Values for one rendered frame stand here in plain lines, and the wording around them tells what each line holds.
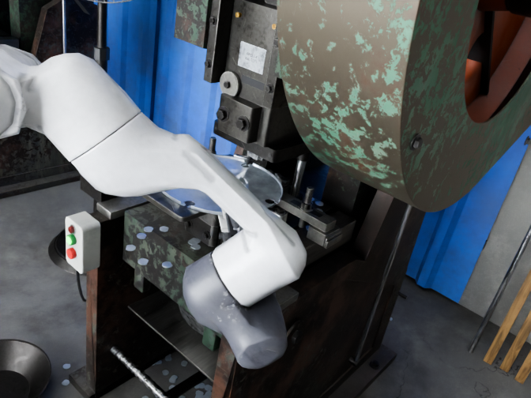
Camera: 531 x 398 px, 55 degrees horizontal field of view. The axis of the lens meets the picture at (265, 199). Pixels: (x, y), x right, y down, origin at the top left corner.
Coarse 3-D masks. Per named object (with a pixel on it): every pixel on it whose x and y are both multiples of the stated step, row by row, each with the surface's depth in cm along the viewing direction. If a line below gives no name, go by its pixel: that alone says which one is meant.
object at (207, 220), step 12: (156, 204) 104; (168, 204) 104; (192, 204) 105; (180, 216) 100; (192, 216) 102; (204, 216) 114; (216, 216) 112; (192, 228) 118; (204, 228) 115; (216, 228) 113; (204, 240) 116; (216, 240) 115
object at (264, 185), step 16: (224, 160) 127; (240, 160) 128; (240, 176) 119; (256, 176) 122; (272, 176) 123; (176, 192) 108; (192, 192) 109; (256, 192) 114; (272, 192) 116; (192, 208) 103; (208, 208) 104
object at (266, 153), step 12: (216, 120) 120; (216, 132) 120; (240, 144) 115; (252, 144) 113; (288, 144) 114; (300, 144) 115; (264, 156) 112; (276, 156) 110; (288, 156) 114; (300, 156) 120
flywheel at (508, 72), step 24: (480, 0) 78; (504, 0) 76; (528, 0) 73; (480, 24) 85; (504, 24) 94; (528, 24) 102; (504, 48) 101; (528, 48) 102; (480, 72) 96; (504, 72) 102; (528, 72) 106; (480, 96) 100; (504, 96) 101; (480, 120) 97
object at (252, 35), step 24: (240, 0) 103; (264, 0) 108; (240, 24) 105; (264, 24) 101; (240, 48) 107; (264, 48) 103; (240, 72) 108; (264, 72) 104; (240, 96) 110; (240, 120) 106; (264, 120) 108; (288, 120) 112; (264, 144) 110
